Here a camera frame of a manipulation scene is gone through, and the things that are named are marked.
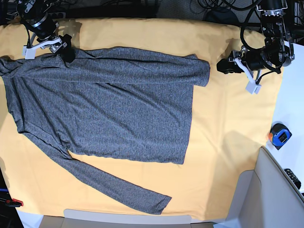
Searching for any grey long-sleeve shirt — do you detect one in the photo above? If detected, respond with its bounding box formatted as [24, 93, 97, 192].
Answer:
[0, 47, 210, 215]

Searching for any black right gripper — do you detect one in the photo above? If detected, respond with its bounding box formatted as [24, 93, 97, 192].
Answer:
[50, 34, 76, 62]

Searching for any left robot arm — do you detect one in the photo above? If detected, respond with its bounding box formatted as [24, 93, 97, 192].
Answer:
[217, 0, 295, 74]

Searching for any black perforated object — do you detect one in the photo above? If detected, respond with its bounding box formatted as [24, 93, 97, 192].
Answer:
[284, 169, 302, 190]

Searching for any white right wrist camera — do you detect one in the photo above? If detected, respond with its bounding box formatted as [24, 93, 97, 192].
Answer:
[22, 34, 67, 59]

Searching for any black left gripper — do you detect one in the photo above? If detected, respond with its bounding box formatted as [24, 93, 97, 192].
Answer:
[216, 57, 244, 74]

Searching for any red clamp left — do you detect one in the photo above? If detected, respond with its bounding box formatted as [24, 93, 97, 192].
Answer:
[5, 199, 23, 208]

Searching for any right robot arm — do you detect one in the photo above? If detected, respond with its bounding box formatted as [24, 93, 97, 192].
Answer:
[16, 0, 76, 63]

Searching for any blue tape measure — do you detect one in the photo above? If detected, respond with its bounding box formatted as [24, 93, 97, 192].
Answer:
[268, 122, 292, 150]

